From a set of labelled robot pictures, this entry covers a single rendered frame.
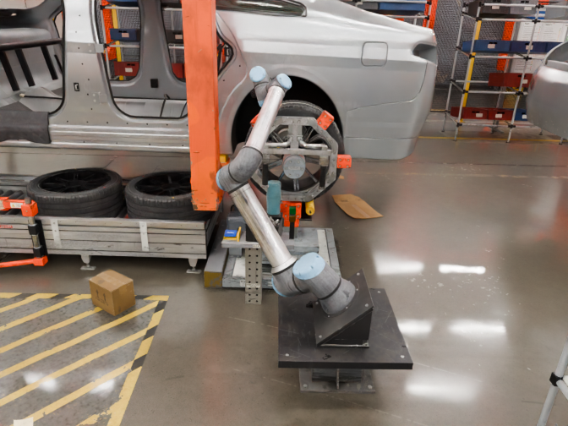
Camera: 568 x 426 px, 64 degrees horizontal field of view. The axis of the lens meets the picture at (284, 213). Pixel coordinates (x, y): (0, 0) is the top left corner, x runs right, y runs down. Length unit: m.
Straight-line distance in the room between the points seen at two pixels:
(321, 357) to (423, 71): 2.08
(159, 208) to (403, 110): 1.83
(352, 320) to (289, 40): 1.91
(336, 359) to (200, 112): 1.58
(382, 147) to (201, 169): 1.32
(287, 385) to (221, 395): 0.33
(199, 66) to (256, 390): 1.77
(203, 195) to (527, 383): 2.09
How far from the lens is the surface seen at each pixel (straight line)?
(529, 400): 2.70
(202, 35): 2.74
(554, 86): 4.74
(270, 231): 2.24
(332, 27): 3.24
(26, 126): 3.80
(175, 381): 2.49
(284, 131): 3.37
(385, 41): 3.28
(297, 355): 2.14
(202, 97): 2.78
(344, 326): 2.13
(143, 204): 3.31
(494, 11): 7.39
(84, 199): 3.48
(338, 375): 2.40
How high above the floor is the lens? 1.70
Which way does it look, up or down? 24 degrees down
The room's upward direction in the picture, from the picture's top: 2 degrees clockwise
